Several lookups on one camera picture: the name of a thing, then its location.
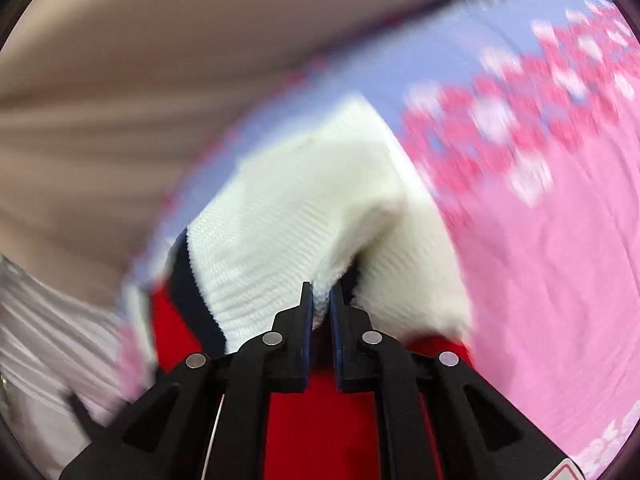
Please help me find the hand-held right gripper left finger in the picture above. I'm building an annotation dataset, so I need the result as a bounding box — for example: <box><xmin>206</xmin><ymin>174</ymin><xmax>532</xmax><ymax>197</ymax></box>
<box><xmin>59</xmin><ymin>281</ymin><xmax>315</xmax><ymax>480</ymax></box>

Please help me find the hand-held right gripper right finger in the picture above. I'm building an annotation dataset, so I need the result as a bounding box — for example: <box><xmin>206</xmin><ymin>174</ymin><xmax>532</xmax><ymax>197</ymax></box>
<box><xmin>329</xmin><ymin>280</ymin><xmax>587</xmax><ymax>480</ymax></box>

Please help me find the white knit sweater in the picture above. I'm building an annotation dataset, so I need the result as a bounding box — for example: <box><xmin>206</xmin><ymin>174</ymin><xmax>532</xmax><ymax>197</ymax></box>
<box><xmin>147</xmin><ymin>96</ymin><xmax>475</xmax><ymax>480</ymax></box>

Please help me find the pink floral bedsheet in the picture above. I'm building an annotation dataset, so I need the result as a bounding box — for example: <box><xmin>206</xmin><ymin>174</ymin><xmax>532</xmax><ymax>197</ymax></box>
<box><xmin>115</xmin><ymin>0</ymin><xmax>640</xmax><ymax>480</ymax></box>

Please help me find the white curtain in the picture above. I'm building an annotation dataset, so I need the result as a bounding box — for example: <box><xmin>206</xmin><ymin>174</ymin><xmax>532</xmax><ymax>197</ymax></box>
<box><xmin>0</xmin><ymin>255</ymin><xmax>151</xmax><ymax>480</ymax></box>

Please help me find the beige cloth backdrop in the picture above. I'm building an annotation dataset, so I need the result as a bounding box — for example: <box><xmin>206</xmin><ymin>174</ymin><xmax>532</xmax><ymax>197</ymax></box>
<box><xmin>0</xmin><ymin>0</ymin><xmax>601</xmax><ymax>301</ymax></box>

